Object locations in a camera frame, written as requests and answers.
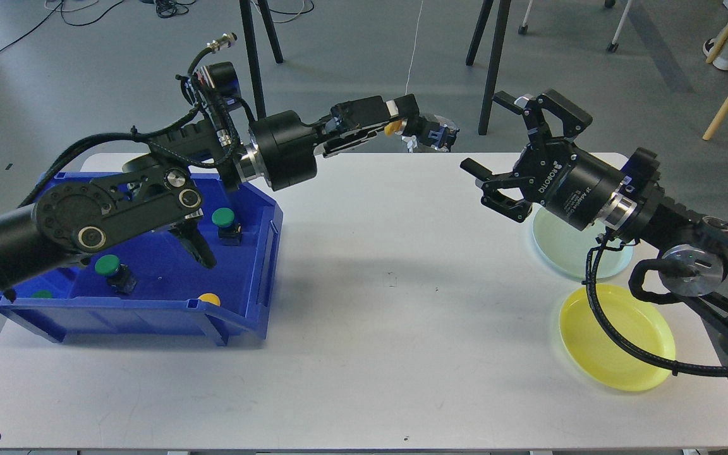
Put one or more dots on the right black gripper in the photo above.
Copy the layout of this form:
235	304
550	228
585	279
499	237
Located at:
566	183

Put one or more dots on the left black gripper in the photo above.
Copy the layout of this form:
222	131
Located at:
286	145

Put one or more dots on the yellow push button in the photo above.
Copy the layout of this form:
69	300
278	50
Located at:
425	133

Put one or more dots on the green push button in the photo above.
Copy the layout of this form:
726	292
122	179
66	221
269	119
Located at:
118	275

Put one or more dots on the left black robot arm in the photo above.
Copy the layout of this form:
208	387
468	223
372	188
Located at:
163	232

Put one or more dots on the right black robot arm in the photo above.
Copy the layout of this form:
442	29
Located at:
691	266

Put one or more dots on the light green plate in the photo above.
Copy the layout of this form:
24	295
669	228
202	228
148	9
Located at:
566	248

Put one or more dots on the yellow plate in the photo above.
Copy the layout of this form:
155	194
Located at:
598	356

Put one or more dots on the yellow button at bin front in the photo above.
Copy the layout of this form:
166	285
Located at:
210	297

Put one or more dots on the black tripod legs right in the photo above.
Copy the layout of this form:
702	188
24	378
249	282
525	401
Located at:
495	55

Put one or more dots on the black tripod leg left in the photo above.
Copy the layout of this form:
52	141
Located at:
251	49

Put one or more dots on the blue plastic bin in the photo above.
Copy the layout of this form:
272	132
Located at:
165	300

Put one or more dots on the green button near bin wall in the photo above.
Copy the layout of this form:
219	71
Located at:
229	230

